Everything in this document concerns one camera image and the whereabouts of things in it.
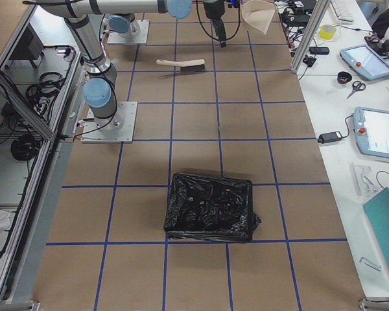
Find black scissors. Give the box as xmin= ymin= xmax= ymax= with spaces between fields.
xmin=346 ymin=80 xmax=366 ymax=99

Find black power adapter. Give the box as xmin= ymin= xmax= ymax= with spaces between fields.
xmin=317 ymin=131 xmax=344 ymax=144

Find teach pendant near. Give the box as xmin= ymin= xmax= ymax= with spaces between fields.
xmin=353 ymin=107 xmax=389 ymax=159

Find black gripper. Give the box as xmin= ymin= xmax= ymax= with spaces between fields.
xmin=202 ymin=0 xmax=227 ymax=48

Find teach pendant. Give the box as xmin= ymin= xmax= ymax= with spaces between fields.
xmin=339 ymin=45 xmax=389 ymax=80
xmin=353 ymin=107 xmax=389 ymax=159

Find yellow tape roll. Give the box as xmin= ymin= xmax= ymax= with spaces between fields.
xmin=318 ymin=25 xmax=336 ymax=40

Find teach pendant far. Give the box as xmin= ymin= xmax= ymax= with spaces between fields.
xmin=339 ymin=45 xmax=389 ymax=80

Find black lined bin near camera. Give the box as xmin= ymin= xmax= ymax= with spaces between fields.
xmin=163 ymin=173 xmax=261 ymax=243

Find metal allen key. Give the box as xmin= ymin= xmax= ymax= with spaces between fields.
xmin=359 ymin=257 xmax=382 ymax=271

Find aluminium frame post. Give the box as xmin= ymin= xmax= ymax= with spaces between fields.
xmin=290 ymin=0 xmax=331 ymax=74

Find beige hand brush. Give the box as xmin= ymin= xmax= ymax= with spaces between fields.
xmin=156 ymin=59 xmax=205 ymax=73

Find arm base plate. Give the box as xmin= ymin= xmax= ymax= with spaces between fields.
xmin=80 ymin=101 xmax=137 ymax=143
xmin=108 ymin=19 xmax=149 ymax=45

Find white keyboard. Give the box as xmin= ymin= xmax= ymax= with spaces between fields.
xmin=330 ymin=0 xmax=354 ymax=25

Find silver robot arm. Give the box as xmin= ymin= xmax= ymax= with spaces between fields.
xmin=108 ymin=13 xmax=141 ymax=39
xmin=24 ymin=1 xmax=193 ymax=131

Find beige plastic dustpan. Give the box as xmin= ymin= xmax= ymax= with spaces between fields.
xmin=241 ymin=0 xmax=276 ymax=36

